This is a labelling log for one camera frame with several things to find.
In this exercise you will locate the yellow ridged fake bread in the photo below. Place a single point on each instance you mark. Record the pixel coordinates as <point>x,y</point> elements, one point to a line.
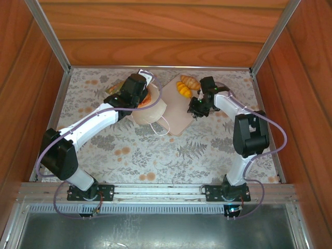
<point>184,90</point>

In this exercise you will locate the striped long fake bread roll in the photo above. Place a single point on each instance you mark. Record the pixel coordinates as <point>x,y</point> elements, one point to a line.
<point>190,82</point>

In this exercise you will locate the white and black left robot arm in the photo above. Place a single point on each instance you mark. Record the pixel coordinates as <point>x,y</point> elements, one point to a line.
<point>90,124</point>

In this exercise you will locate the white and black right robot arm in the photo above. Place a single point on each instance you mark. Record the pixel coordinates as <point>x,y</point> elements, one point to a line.
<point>249,135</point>

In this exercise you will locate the pink rectangular tray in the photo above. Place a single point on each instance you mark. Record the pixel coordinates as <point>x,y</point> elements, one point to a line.
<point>179,111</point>

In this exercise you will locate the floral table cover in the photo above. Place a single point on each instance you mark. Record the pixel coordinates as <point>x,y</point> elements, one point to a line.
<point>155,155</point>

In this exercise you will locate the small controller board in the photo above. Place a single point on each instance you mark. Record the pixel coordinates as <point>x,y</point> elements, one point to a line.
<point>96,211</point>
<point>233,208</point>

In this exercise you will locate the grey metal sheet panel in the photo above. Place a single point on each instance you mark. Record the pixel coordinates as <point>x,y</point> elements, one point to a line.
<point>155,233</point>

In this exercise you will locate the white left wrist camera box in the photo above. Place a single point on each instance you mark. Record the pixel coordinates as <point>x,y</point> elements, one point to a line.
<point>146,76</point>

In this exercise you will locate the aluminium back rail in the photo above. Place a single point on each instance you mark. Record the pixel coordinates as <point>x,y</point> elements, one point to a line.
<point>207,67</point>

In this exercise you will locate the aluminium side rail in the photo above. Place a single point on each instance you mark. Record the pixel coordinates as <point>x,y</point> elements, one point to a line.
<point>57,103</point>
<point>259,98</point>

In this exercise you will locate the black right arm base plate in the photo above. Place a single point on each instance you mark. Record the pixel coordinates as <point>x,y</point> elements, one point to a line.
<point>212,192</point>

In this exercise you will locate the aluminium frame post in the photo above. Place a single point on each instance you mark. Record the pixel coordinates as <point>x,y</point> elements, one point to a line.
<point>49,36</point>
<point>275,36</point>

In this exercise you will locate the aluminium mounting rail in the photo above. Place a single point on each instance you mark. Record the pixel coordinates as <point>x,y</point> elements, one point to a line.
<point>155,190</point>

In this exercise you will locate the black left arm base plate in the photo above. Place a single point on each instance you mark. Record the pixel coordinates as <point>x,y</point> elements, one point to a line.
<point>106,192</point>

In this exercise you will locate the aluminium lower frame bar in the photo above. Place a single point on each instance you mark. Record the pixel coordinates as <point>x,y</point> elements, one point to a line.
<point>13,228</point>
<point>298,228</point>

